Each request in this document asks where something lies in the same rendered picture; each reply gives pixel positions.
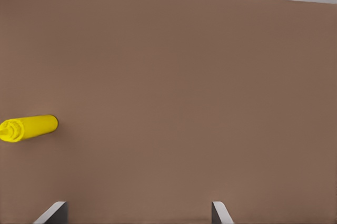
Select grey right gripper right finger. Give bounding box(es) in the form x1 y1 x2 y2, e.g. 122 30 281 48
212 201 235 224

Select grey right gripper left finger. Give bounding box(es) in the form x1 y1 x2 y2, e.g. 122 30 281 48
32 201 69 224

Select yellow sauce bottle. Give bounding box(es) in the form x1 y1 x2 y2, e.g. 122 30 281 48
0 114 59 143

